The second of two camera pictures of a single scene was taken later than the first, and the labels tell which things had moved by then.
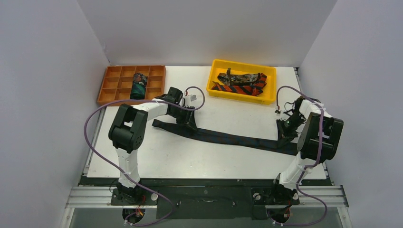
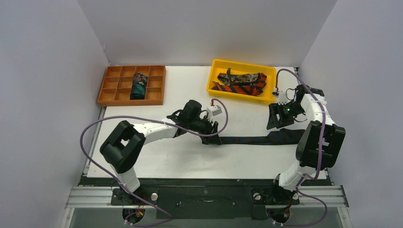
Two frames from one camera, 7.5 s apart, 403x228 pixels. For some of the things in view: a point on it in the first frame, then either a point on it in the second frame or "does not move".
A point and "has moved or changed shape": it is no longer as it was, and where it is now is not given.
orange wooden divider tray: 118,83 does not move
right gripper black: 283,131 → 278,115
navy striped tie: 282,146 has moved or changed shape
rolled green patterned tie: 138,89 does not move
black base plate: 204,198 does not move
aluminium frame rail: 310,197 does not move
